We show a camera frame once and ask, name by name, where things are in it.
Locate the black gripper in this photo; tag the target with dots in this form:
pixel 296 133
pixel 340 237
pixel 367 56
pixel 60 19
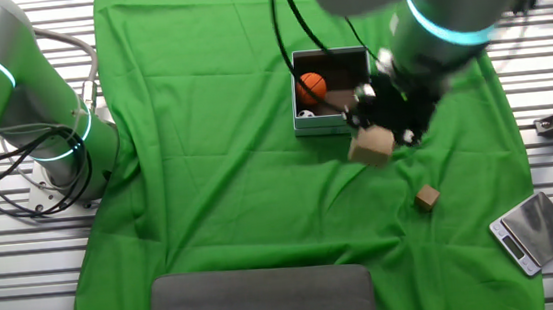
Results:
pixel 402 104

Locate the large wooden block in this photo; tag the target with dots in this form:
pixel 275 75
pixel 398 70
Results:
pixel 371 146

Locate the small wooden cube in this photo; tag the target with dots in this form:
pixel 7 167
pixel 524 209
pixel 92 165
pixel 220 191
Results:
pixel 427 197

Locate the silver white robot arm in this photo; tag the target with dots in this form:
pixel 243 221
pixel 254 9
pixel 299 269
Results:
pixel 25 96

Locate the pale blue gift box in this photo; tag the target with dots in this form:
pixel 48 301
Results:
pixel 314 124

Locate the mini soccer ball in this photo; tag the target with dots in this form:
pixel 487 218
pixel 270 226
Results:
pixel 305 114

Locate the orange mini basketball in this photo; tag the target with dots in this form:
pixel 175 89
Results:
pixel 312 88

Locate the green cloth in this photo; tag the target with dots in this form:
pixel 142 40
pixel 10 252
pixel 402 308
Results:
pixel 208 181

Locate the silver digital scale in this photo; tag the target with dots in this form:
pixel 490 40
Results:
pixel 539 227

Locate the grey cushion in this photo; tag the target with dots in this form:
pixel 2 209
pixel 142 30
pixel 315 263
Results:
pixel 259 302

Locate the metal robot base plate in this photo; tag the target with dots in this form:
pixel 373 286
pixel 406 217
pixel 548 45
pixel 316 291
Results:
pixel 41 195

